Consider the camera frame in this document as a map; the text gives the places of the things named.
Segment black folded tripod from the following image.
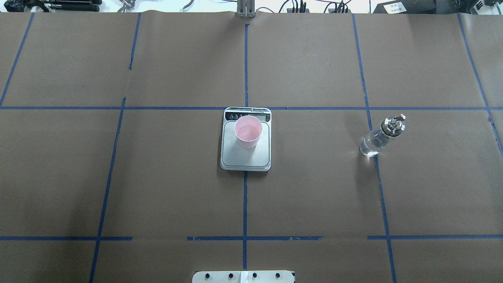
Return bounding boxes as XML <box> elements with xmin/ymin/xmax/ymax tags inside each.
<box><xmin>22</xmin><ymin>0</ymin><xmax>103</xmax><ymax>12</ymax></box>

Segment brown paper table cover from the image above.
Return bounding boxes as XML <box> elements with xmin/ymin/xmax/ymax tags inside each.
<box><xmin>1</xmin><ymin>11</ymin><xmax>502</xmax><ymax>283</ymax></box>

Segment glass sauce bottle metal spout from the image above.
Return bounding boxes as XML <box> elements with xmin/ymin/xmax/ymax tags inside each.
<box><xmin>359</xmin><ymin>114</ymin><xmax>406</xmax><ymax>158</ymax></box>

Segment black box with label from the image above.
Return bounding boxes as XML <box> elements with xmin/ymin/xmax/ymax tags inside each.
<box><xmin>372</xmin><ymin>0</ymin><xmax>437</xmax><ymax>14</ymax></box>

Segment aluminium frame post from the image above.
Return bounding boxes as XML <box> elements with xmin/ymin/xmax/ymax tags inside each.
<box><xmin>237</xmin><ymin>0</ymin><xmax>256</xmax><ymax>18</ymax></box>

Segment silver digital kitchen scale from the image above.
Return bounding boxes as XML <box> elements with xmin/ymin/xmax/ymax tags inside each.
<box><xmin>220</xmin><ymin>107</ymin><xmax>272</xmax><ymax>171</ymax></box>

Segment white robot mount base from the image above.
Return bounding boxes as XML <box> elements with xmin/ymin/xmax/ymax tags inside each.
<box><xmin>192</xmin><ymin>270</ymin><xmax>296</xmax><ymax>283</ymax></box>

